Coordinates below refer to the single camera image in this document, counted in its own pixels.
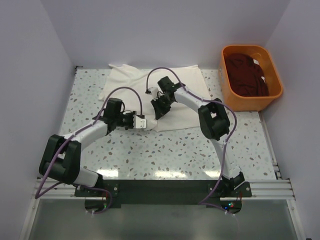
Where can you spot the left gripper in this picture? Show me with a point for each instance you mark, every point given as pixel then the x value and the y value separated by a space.
pixel 129 120

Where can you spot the aluminium frame rail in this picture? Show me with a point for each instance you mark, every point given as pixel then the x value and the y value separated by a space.
pixel 171 206

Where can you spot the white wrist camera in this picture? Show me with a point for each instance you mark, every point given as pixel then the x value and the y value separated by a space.
pixel 153 91
pixel 139 122

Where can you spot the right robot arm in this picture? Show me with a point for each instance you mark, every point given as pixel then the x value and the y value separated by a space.
pixel 214 125

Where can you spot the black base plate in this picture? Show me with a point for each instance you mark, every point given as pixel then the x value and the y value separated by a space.
pixel 117 193

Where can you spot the dark red t shirt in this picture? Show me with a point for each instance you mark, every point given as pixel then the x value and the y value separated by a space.
pixel 246 77

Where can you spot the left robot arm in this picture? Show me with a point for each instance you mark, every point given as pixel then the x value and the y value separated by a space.
pixel 61 160

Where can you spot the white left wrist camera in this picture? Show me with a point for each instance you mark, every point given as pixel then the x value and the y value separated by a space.
pixel 139 122

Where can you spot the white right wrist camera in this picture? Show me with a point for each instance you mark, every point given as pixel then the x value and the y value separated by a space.
pixel 153 91

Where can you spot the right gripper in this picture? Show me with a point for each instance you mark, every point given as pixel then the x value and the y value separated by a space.
pixel 162 104

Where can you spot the orange plastic basket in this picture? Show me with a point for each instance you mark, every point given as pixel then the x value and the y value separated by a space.
pixel 263 58

